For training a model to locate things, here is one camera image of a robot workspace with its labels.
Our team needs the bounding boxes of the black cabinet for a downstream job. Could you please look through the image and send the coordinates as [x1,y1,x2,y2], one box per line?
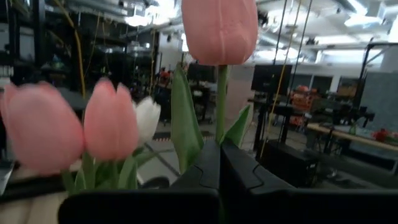
[257,139,321,187]

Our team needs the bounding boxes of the dark shelving rack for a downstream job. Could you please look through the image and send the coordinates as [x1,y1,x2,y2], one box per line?
[0,0,156,94]

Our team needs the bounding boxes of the black floor mat yellow edge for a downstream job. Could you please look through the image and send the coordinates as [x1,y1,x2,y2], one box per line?
[152,130,215,142]

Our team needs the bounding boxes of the white artificial tulip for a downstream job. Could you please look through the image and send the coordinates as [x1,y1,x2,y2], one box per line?
[132,96,162,147]

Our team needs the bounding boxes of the pink artificial tulip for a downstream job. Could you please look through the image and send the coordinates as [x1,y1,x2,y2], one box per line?
[0,81,85,195]
[83,77,140,190]
[170,0,259,175]

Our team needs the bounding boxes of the black monitor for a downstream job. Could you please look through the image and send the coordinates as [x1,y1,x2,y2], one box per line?
[251,64,293,96]

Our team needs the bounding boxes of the wooden table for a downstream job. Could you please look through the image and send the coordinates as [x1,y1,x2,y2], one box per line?
[306,123,398,153]

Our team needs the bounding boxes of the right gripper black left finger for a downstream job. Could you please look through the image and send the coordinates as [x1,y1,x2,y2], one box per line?
[169,139,221,192]

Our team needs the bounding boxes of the orange boxes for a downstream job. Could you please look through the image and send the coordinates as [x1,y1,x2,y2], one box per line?
[290,85,315,112]

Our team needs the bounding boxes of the red flowers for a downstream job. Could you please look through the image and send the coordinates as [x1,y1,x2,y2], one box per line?
[371,128,390,143]

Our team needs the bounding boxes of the yellow pole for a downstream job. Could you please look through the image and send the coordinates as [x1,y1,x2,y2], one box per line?
[52,0,87,98]

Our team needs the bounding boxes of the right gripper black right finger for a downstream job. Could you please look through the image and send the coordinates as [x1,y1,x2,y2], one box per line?
[220,139,296,224]

